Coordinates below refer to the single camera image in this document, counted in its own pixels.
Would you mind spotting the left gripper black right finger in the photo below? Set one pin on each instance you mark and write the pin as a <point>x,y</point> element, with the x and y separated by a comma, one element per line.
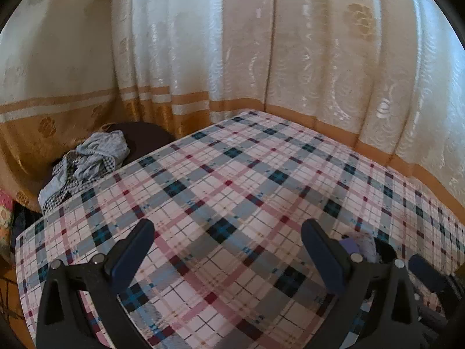
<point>392,321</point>

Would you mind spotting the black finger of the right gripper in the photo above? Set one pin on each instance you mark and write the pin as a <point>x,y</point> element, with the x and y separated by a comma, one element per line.
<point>435,281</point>

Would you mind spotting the plaid tablecloth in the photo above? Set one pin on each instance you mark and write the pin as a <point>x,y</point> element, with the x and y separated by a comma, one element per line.
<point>227,268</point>

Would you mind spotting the grey checked cloth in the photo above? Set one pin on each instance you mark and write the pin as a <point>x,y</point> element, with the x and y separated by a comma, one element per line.
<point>98,155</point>

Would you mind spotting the crumpled grey black wrapper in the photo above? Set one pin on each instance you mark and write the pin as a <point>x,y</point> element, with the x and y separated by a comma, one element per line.
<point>375,250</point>

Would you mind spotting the cream patterned curtain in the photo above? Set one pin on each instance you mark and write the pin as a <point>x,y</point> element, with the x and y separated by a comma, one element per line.
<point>384,77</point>

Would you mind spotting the purple small block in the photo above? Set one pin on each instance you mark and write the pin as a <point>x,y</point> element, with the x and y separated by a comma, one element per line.
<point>350,246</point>

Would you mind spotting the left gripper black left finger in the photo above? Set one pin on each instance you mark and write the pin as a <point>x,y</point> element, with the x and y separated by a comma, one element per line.
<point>62,320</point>

